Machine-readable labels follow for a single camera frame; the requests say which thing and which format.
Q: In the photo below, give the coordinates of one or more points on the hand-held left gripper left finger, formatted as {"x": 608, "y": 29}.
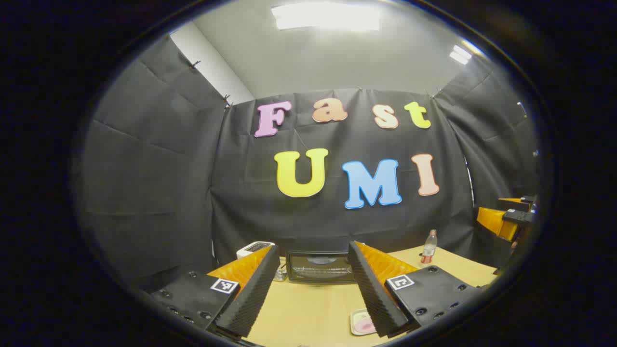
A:
{"x": 250, "y": 294}

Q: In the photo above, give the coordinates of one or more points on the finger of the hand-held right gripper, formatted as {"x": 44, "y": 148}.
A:
{"x": 518, "y": 218}
{"x": 518, "y": 205}

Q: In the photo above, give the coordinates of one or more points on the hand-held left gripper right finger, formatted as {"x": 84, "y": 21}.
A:
{"x": 373, "y": 294}

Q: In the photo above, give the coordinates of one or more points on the white plate with pink food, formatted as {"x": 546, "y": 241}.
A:
{"x": 362, "y": 322}

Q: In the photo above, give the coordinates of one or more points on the black electric oven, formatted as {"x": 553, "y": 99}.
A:
{"x": 320, "y": 267}

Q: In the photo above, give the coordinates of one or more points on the white toaster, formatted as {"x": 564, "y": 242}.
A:
{"x": 253, "y": 248}

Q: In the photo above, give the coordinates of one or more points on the clear plastic bottle red label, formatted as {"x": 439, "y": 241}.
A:
{"x": 428, "y": 248}

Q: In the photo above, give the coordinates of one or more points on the black backdrop cloth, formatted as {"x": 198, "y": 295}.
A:
{"x": 159, "y": 193}

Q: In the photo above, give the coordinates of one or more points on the small ceiling light panel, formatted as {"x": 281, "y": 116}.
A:
{"x": 460, "y": 54}

